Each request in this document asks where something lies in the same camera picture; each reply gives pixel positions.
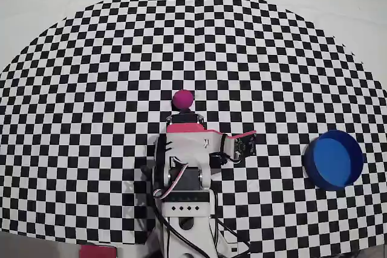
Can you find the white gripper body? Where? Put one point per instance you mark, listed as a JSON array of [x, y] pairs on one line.
[[185, 118]]

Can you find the pink ball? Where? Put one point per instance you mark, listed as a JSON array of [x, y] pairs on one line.
[[183, 99]]

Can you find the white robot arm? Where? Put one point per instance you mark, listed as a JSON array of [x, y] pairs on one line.
[[187, 149]]

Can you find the blue round box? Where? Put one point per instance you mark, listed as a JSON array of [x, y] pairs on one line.
[[332, 161]]

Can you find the black white checkerboard mat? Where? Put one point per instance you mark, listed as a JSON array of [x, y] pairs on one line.
[[90, 89]]

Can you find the red flat object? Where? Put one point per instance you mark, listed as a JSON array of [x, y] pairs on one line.
[[98, 252]]

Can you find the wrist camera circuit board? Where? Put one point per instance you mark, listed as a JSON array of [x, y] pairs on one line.
[[245, 146]]

